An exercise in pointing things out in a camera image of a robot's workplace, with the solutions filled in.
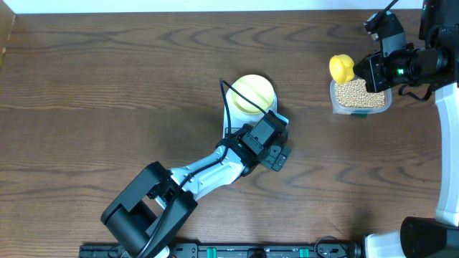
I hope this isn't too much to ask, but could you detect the yellow measuring scoop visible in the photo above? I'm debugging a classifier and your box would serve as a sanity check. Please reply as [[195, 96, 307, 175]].
[[329, 54, 355, 85]]

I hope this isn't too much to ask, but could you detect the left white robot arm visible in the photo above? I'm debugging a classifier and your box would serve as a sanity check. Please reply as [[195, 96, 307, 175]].
[[100, 120, 290, 257]]

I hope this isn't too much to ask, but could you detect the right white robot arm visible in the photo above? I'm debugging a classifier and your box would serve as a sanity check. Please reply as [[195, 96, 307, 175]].
[[352, 0, 458, 257]]

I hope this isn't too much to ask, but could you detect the white digital kitchen scale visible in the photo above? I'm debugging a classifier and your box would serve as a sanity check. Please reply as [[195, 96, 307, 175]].
[[222, 90, 278, 138]]

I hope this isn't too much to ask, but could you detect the yellow plastic bowl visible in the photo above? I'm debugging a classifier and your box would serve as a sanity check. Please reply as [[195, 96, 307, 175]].
[[230, 75, 275, 114]]

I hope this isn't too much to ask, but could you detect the clear container of soybeans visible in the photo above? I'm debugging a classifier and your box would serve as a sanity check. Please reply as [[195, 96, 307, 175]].
[[330, 77, 392, 115]]

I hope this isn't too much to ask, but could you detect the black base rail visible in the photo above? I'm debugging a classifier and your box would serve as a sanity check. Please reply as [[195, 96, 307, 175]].
[[78, 243, 365, 258]]

